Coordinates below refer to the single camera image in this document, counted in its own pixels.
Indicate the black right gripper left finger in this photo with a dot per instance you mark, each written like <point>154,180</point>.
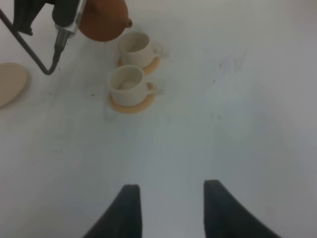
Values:
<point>123,218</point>

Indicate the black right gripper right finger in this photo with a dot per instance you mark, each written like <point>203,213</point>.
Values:
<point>225,217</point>

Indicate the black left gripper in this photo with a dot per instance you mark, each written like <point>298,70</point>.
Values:
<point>25,12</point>

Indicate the brown clay teapot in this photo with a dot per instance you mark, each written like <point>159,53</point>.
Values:
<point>104,20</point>

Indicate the beige round teapot saucer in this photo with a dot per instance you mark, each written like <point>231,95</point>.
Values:
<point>14,80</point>

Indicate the far white teacup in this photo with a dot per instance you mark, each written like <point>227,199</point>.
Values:
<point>136,48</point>

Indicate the white teacup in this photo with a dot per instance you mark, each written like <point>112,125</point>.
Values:
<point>129,86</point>
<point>136,48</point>

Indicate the near orange coaster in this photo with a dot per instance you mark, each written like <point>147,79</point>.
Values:
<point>131,110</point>

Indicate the orange coaster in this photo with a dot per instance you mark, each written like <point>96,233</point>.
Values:
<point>148,69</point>
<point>131,110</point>

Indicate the near white teacup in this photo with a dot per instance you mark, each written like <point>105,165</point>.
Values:
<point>129,86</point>

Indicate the far orange coaster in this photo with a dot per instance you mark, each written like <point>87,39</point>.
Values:
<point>148,69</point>

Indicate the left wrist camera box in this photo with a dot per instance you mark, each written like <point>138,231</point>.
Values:
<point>67,14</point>

